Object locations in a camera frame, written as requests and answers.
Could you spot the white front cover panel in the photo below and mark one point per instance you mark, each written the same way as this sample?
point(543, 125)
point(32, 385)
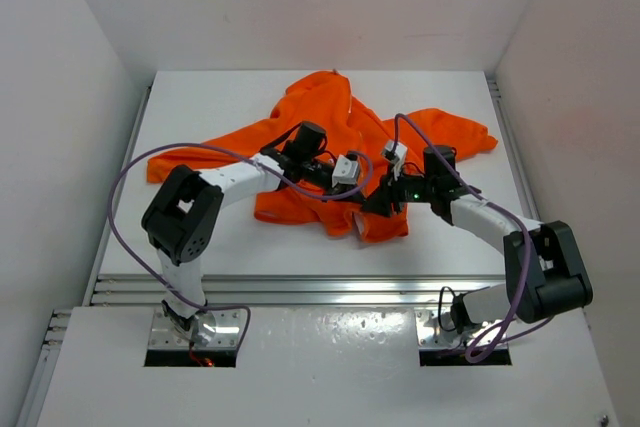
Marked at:
point(322, 367)

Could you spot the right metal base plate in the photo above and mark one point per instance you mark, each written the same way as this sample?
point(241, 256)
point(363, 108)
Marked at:
point(435, 330)

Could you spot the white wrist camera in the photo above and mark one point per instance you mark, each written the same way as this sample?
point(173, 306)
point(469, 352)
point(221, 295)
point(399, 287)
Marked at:
point(395, 154)
point(346, 171)

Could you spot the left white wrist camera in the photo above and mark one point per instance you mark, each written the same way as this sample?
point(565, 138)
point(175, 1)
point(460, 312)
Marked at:
point(346, 171)

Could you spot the aluminium extrusion rail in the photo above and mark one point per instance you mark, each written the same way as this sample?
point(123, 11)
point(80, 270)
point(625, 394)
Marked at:
point(281, 290)

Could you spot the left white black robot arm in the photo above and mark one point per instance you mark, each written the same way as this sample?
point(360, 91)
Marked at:
point(180, 219)

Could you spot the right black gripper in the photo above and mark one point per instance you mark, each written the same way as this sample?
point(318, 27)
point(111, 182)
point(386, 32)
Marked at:
point(385, 197)

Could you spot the orange zip jacket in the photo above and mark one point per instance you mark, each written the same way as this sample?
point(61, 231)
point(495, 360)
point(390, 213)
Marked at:
point(325, 99)

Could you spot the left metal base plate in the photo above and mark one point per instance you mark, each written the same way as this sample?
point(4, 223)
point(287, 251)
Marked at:
point(213, 330)

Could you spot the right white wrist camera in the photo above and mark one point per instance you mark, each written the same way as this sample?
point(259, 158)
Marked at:
point(395, 154)

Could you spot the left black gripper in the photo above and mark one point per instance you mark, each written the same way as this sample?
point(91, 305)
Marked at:
point(339, 189)

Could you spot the metal base plate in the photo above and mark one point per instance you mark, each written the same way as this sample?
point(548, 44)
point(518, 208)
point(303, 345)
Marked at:
point(435, 330)
point(213, 330)

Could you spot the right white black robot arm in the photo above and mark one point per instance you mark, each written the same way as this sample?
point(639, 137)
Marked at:
point(545, 274)

